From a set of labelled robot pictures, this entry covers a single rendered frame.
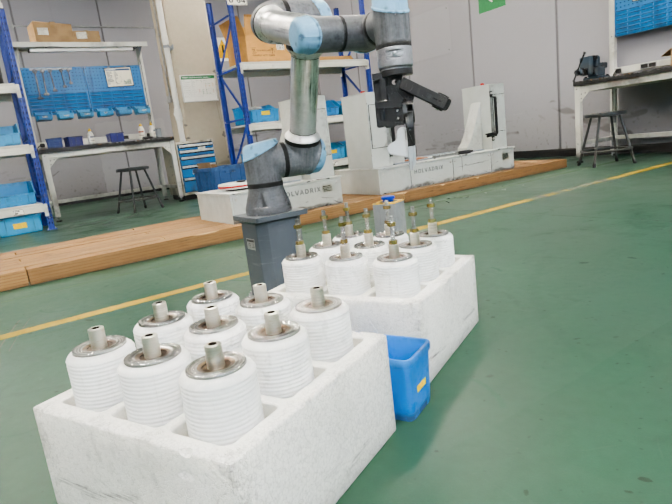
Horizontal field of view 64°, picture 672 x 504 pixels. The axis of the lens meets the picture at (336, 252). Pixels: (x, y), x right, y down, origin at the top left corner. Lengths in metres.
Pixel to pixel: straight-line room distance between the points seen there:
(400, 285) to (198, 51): 6.86
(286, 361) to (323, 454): 0.14
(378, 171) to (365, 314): 2.78
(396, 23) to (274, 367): 0.75
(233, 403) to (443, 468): 0.37
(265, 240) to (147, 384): 1.01
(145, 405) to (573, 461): 0.62
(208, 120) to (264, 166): 5.97
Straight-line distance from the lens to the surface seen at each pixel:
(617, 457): 0.94
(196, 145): 6.72
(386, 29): 1.18
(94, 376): 0.84
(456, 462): 0.91
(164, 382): 0.75
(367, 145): 3.90
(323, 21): 1.23
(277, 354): 0.74
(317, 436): 0.76
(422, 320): 1.07
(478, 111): 4.83
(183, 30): 7.76
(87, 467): 0.87
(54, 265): 2.94
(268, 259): 1.70
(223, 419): 0.67
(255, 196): 1.72
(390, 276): 1.09
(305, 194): 3.47
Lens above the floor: 0.51
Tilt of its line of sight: 12 degrees down
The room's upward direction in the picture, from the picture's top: 7 degrees counter-clockwise
